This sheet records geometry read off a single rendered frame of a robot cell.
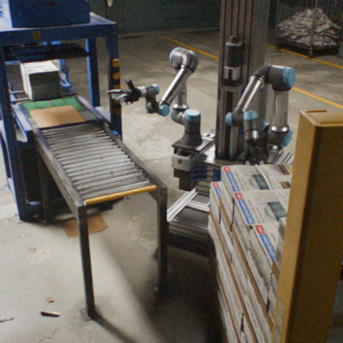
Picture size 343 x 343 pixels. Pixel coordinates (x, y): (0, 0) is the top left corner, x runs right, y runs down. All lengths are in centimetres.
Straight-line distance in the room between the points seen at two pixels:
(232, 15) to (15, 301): 234
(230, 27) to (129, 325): 200
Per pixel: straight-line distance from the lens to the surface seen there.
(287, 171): 249
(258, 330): 204
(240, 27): 321
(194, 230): 350
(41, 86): 457
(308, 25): 1014
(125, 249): 368
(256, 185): 232
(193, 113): 332
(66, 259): 364
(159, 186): 283
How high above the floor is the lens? 212
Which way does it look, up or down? 26 degrees down
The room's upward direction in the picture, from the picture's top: straight up
